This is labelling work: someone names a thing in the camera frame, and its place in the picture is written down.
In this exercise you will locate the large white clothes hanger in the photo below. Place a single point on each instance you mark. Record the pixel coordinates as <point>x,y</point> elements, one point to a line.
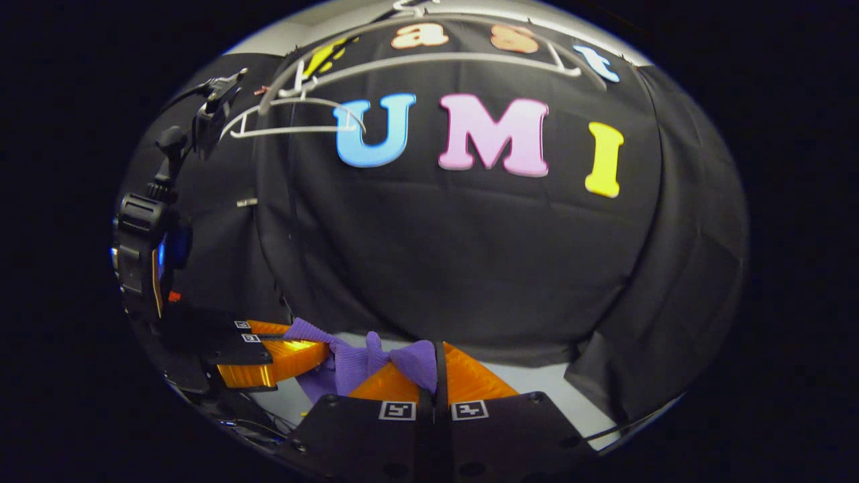
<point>436,56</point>

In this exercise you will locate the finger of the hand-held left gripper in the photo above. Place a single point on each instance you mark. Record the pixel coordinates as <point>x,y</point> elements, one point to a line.
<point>268,362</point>
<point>265,328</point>

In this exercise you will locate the small white clothes hanger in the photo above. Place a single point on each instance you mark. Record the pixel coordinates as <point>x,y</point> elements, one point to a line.
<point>295,129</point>

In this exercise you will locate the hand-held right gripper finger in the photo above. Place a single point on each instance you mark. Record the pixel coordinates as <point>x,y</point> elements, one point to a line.
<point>427,436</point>
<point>441,436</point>

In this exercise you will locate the black backdrop cloth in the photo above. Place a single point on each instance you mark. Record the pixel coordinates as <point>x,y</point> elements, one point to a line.
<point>470,268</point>

